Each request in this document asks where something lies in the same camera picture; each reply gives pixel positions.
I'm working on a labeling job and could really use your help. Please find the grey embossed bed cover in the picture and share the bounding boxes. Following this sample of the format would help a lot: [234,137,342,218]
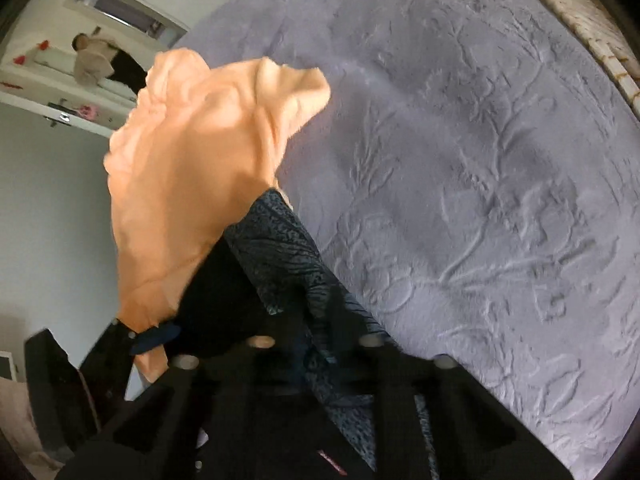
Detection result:
[182,0,639,479]

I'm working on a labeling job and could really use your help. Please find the beige striped blanket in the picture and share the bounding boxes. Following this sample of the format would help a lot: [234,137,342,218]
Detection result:
[540,0,639,113]

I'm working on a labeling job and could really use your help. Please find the peach orange garment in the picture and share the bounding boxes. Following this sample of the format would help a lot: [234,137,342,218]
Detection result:
[103,48,332,384]

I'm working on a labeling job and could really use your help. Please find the black pants with patterned lining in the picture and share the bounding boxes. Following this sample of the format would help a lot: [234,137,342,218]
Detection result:
[169,187,442,480]

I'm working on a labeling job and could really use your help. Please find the person in beige top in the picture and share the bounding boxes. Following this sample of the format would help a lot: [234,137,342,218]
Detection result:
[72,34,148,94]

